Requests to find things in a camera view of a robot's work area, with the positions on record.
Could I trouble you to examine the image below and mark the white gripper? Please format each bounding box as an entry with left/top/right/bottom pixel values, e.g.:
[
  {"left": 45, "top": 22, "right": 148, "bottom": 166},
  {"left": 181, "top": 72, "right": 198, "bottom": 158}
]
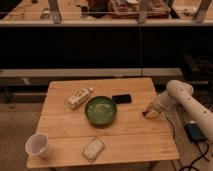
[{"left": 153, "top": 92, "right": 174, "bottom": 112}]

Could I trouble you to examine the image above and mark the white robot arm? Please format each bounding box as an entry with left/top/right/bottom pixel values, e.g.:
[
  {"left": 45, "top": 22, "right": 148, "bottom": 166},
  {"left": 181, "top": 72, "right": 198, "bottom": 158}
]
[{"left": 153, "top": 80, "right": 213, "bottom": 142}]

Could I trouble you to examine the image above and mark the green ceramic bowl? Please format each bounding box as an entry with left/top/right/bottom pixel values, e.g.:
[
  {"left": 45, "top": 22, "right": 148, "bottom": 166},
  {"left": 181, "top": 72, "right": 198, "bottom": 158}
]
[{"left": 84, "top": 96, "right": 117, "bottom": 126}]

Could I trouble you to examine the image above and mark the black power adapter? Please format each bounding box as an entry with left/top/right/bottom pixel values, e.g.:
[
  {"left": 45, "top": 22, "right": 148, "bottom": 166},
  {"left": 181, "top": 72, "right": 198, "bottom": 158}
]
[{"left": 184, "top": 123, "right": 207, "bottom": 142}]

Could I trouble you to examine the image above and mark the black smartphone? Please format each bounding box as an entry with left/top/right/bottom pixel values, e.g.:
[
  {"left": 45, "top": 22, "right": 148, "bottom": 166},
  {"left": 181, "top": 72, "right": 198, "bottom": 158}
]
[{"left": 112, "top": 94, "right": 132, "bottom": 104}]

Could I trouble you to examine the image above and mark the wooden table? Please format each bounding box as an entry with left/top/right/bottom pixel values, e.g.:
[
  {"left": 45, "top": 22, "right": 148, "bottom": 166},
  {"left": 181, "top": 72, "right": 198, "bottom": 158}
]
[{"left": 27, "top": 78, "right": 179, "bottom": 169}]

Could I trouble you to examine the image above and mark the white wrapped snack packet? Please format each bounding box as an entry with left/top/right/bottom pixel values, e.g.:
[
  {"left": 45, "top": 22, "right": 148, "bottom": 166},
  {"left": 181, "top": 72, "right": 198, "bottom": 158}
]
[{"left": 82, "top": 138, "right": 105, "bottom": 163}]

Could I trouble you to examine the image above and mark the brown tray on bench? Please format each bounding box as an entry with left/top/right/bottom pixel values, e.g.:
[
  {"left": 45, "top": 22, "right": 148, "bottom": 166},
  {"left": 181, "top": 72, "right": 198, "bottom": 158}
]
[{"left": 108, "top": 0, "right": 170, "bottom": 18}]

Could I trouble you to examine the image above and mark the white paper cup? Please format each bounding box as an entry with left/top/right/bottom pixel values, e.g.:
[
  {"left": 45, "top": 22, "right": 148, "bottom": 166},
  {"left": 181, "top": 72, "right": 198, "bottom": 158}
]
[{"left": 25, "top": 133, "right": 50, "bottom": 159}]

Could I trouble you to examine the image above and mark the wooden workbench shelf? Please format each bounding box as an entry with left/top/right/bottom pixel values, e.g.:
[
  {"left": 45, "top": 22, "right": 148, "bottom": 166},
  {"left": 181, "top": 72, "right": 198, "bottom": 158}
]
[{"left": 0, "top": 0, "right": 213, "bottom": 27}]

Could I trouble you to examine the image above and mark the black cable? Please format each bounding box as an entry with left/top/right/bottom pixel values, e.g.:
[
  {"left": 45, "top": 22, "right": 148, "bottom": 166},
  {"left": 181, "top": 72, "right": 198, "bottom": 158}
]
[{"left": 165, "top": 117, "right": 212, "bottom": 171}]

